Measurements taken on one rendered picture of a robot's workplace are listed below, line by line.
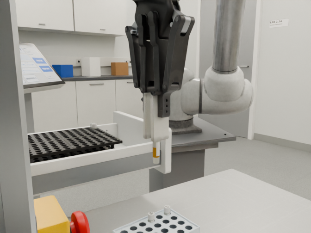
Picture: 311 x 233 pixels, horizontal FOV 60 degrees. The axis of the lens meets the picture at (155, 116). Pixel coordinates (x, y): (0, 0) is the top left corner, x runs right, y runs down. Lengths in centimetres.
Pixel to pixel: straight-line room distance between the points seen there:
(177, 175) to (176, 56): 88
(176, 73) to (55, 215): 22
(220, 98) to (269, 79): 292
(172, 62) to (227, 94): 77
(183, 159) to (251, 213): 59
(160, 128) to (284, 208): 39
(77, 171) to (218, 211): 31
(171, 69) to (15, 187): 24
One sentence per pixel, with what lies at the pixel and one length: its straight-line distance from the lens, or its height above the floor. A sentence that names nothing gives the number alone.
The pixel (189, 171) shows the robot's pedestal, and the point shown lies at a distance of 121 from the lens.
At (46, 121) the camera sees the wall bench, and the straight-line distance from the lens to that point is 374.
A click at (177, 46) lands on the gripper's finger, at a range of 36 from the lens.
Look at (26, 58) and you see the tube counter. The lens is 166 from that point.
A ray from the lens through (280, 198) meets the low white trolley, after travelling 73.
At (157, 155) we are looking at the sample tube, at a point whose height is 94.
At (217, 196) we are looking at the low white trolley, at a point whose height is 76.
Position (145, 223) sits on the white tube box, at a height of 79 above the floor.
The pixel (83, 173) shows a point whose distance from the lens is 57.
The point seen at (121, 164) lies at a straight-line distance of 59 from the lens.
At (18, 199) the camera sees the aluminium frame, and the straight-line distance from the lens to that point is 18.
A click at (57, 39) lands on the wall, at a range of 450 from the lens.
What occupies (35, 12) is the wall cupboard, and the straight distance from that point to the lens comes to 408.
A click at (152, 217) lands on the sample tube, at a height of 81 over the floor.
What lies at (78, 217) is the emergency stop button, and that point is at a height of 89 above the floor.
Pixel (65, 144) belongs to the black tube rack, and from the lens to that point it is 63.
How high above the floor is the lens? 107
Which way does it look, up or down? 11 degrees down
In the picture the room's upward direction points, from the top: straight up
